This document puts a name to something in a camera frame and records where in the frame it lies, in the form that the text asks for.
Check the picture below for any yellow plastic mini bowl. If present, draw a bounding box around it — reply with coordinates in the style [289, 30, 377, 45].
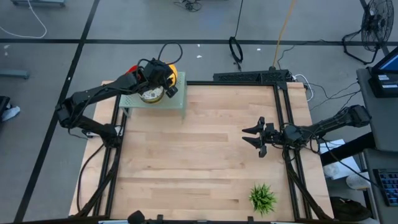
[167, 63, 179, 88]

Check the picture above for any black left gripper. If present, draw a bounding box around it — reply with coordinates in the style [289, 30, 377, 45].
[136, 58, 178, 98]

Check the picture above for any white rounded object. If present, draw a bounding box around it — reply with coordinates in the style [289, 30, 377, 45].
[346, 173, 371, 190]

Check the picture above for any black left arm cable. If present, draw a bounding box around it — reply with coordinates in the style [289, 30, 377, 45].
[157, 41, 183, 66]

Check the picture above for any green dish mat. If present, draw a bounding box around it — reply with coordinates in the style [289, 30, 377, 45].
[119, 70, 188, 121]

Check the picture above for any white floor cable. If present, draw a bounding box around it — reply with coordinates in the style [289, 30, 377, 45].
[0, 0, 48, 40]

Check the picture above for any computer monitor with blue screen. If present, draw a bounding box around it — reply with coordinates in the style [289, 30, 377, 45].
[371, 46, 398, 75]

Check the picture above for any white paper on floor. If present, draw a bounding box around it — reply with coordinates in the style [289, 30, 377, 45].
[317, 139, 361, 181]

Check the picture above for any person's foot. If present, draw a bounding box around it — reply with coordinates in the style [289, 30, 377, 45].
[0, 95, 21, 123]

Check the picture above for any black computer keyboard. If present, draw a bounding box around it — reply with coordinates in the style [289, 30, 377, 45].
[373, 168, 398, 208]

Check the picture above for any black tangled cable bundle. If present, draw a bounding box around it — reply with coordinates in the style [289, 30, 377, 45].
[173, 0, 203, 13]

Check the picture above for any black device with white labels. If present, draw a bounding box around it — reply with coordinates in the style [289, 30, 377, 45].
[368, 73, 398, 99]

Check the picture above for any black floor tape strip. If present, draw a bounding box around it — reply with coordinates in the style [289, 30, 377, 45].
[0, 37, 398, 46]
[14, 0, 101, 223]

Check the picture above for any black bag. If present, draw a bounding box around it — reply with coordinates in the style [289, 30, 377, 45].
[329, 196, 373, 222]

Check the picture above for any small green artificial plant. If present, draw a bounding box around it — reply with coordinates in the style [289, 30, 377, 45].
[248, 182, 278, 218]

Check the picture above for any black floor fan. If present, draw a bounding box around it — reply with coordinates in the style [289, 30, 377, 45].
[341, 0, 396, 65]

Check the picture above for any black coiled floor cable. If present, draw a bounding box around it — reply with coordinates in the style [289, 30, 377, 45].
[229, 0, 245, 71]

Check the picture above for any gray desk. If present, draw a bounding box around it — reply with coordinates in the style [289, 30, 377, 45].
[356, 67, 398, 153]
[363, 148, 398, 224]

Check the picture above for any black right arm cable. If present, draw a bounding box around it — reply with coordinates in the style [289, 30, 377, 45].
[278, 123, 324, 162]

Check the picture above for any gray cart base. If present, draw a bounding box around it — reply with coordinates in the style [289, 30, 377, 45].
[11, 0, 67, 7]

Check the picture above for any yellow floor cable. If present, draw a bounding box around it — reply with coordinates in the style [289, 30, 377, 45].
[272, 0, 297, 68]

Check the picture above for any white power cable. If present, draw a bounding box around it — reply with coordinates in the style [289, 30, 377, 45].
[292, 73, 315, 103]

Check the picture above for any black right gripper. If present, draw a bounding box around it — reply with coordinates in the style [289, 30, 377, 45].
[241, 116, 299, 158]

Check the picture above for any black desk crossbar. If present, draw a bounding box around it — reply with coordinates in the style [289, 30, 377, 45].
[320, 132, 376, 166]

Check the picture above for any mustard bowl with terrazzo inside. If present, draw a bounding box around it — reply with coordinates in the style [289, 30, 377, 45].
[138, 86, 165, 105]

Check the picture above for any gray furniture foot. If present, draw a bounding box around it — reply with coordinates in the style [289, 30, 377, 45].
[0, 68, 30, 80]

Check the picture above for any black perforated metal box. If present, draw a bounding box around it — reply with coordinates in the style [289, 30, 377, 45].
[213, 68, 293, 84]

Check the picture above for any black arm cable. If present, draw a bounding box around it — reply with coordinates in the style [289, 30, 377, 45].
[157, 41, 183, 66]
[278, 123, 324, 162]

